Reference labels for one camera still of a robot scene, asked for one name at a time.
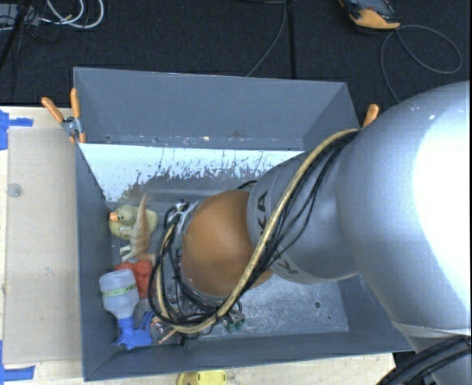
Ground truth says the tan toy animal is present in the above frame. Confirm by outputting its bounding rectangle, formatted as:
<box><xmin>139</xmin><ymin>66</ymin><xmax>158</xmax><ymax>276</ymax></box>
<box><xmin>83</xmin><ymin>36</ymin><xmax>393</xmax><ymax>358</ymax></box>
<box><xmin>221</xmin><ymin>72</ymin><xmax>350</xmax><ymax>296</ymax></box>
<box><xmin>119</xmin><ymin>192</ymin><xmax>157</xmax><ymax>265</ymax></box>

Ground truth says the grey metal bin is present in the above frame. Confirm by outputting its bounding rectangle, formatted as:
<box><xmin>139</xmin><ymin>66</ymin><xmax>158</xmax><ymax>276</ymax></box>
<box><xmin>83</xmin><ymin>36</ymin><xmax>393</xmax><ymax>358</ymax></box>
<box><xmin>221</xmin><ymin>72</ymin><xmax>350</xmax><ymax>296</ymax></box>
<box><xmin>72</xmin><ymin>67</ymin><xmax>416</xmax><ymax>383</ymax></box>

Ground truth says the red-orange toy figure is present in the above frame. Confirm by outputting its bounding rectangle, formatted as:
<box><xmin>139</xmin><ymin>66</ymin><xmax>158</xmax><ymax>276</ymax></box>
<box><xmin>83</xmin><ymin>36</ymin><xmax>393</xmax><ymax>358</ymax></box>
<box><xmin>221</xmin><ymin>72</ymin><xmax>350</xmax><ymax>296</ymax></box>
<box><xmin>114</xmin><ymin>258</ymin><xmax>155</xmax><ymax>301</ymax></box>

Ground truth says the pale wood flat board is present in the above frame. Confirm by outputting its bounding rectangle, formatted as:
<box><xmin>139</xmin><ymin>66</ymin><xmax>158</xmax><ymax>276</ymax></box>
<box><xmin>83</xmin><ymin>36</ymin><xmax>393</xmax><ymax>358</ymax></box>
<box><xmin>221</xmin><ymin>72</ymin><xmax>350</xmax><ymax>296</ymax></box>
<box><xmin>2</xmin><ymin>126</ymin><xmax>83</xmax><ymax>367</ymax></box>

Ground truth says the black cylinder on white bracket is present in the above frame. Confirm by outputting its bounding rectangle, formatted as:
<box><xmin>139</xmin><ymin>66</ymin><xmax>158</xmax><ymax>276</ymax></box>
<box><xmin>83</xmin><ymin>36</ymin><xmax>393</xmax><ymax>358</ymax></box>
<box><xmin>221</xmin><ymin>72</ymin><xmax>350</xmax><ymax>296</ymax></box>
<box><xmin>165</xmin><ymin>200</ymin><xmax>200</xmax><ymax>226</ymax></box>

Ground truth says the clear spray bottle blue nozzle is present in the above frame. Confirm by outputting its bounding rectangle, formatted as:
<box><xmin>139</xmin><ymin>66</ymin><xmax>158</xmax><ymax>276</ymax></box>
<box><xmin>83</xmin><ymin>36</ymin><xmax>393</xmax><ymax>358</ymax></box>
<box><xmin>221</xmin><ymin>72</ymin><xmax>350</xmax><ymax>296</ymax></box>
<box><xmin>98</xmin><ymin>268</ymin><xmax>154</xmax><ymax>351</ymax></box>

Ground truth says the yellow rubber duck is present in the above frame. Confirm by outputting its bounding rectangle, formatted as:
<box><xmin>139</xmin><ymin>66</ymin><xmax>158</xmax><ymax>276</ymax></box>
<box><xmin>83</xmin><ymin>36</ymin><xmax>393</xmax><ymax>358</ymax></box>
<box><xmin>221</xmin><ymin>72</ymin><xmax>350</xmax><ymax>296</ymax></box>
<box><xmin>107</xmin><ymin>204</ymin><xmax>159</xmax><ymax>241</ymax></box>

